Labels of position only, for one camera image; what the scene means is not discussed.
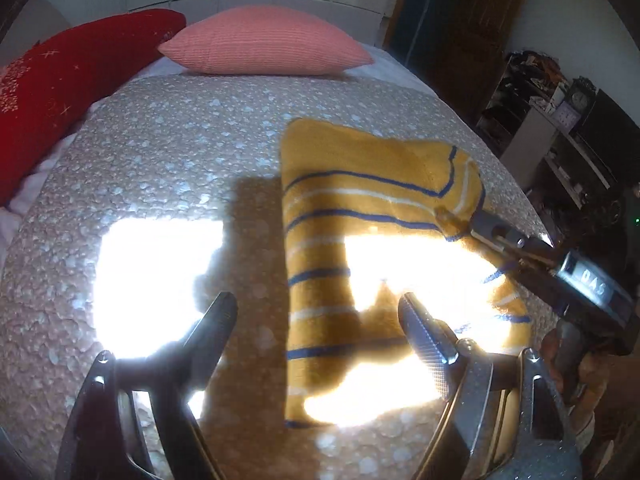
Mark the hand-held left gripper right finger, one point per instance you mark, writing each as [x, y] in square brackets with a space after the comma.
[424, 330]

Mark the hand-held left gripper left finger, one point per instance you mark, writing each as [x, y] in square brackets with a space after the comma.
[218, 316]

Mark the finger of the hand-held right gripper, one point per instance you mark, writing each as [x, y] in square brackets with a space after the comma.
[492, 250]
[505, 232]

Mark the yellow striped knit sweater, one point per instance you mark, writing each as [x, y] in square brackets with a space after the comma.
[320, 240]

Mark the person's right hand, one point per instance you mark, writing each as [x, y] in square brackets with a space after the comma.
[592, 380]

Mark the cluttered storage shelf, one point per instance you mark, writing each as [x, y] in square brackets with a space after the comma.
[550, 125]

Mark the small desk clock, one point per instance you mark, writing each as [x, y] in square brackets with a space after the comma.
[581, 97]

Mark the beige spotted blanket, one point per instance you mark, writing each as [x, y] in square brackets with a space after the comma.
[175, 160]

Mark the white bed sheet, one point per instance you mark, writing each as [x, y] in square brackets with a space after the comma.
[395, 67]

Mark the brown wooden door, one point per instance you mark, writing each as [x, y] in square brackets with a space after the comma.
[460, 25]

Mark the red floral pillow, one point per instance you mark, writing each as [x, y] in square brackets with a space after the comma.
[60, 95]

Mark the pink ribbed pillow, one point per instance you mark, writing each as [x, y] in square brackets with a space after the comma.
[265, 40]

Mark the grey padded headboard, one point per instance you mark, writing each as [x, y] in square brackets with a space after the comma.
[46, 35]

